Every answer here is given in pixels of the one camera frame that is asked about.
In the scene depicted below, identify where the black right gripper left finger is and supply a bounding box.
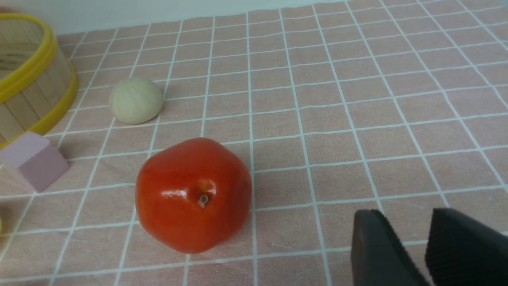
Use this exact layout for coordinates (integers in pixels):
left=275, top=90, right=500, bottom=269
left=351, top=209, right=430, bottom=286

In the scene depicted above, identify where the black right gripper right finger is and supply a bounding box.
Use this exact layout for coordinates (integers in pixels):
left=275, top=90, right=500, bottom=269
left=425, top=208, right=508, bottom=286

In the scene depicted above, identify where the white bun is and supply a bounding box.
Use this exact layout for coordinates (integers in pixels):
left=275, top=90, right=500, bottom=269
left=108, top=77, right=164, bottom=125

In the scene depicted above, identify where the yellow bamboo steamer tray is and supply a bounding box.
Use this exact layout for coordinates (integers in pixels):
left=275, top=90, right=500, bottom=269
left=0, top=14, right=79, bottom=148

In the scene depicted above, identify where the pink checkered tablecloth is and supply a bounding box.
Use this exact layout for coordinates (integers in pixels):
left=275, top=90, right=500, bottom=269
left=1, top=0, right=508, bottom=286

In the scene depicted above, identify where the red pomegranate fruit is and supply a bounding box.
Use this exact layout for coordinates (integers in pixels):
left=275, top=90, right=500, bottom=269
left=135, top=137, right=252, bottom=254

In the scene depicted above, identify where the pink foam cube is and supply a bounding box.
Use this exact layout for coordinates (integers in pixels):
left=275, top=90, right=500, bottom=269
left=0, top=132, right=70, bottom=193

